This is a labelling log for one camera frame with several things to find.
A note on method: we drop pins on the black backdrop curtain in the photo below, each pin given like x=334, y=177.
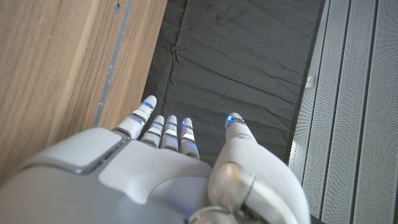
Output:
x=233, y=62

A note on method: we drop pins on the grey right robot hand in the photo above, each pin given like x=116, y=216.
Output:
x=140, y=180

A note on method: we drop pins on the grey tape outline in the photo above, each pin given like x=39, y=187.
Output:
x=112, y=65

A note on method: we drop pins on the white perforated metal panel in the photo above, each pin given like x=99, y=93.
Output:
x=357, y=109

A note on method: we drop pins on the small white clip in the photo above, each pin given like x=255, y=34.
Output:
x=311, y=81

